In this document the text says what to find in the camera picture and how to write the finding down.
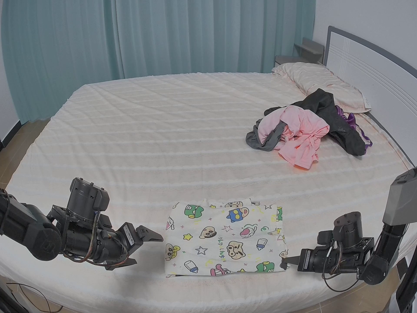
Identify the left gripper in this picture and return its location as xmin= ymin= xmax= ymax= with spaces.
xmin=93 ymin=222 xmax=164 ymax=271

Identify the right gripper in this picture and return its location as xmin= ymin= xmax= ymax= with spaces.
xmin=280 ymin=246 xmax=337 ymax=274

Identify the white printed pyjama top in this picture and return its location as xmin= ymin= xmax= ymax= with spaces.
xmin=164 ymin=198 xmax=289 ymax=278

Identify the bed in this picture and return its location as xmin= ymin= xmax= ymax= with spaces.
xmin=0 ymin=25 xmax=417 ymax=313

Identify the pink and grey garment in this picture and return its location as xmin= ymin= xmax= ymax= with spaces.
xmin=246 ymin=106 xmax=330 ymax=170

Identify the dark grey garment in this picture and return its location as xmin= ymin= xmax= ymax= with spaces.
xmin=264 ymin=88 xmax=366 ymax=157

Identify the purple garment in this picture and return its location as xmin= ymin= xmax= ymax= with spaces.
xmin=336 ymin=105 xmax=373 ymax=154

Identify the cream pillow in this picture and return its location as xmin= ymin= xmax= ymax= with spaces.
xmin=271 ymin=62 xmax=372 ymax=114

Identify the grey bedside table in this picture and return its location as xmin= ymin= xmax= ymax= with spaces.
xmin=275 ymin=38 xmax=325 ymax=66

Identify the blue-green curtain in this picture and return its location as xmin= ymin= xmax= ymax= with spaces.
xmin=0 ymin=0 xmax=317 ymax=125

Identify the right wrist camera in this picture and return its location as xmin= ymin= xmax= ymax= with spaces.
xmin=317 ymin=230 xmax=335 ymax=248

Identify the black cable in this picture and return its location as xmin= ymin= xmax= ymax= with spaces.
xmin=322 ymin=270 xmax=363 ymax=293
xmin=6 ymin=282 xmax=63 ymax=313

